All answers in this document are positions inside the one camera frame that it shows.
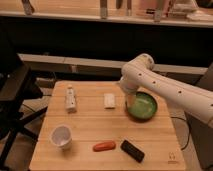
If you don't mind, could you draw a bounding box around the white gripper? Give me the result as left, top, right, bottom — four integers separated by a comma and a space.
118, 77, 139, 108

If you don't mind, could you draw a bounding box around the white sponge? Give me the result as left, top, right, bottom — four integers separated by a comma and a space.
104, 93, 115, 109

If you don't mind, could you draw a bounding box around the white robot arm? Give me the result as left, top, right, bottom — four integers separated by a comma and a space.
119, 53, 213, 128

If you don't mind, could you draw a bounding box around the green bowl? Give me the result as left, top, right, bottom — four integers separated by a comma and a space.
126, 91, 158, 120

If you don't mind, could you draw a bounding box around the black rectangular block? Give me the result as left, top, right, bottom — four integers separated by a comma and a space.
120, 140, 145, 162

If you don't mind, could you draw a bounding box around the orange sausage toy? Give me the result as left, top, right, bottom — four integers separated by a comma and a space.
93, 141, 116, 152

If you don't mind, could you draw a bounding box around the white bottle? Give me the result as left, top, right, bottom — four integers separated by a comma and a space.
65, 85, 76, 113

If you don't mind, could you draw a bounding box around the black tripod stand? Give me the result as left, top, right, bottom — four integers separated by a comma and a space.
0, 54, 47, 171

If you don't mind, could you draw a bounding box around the black cable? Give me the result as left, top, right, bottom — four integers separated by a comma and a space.
172, 115, 188, 124

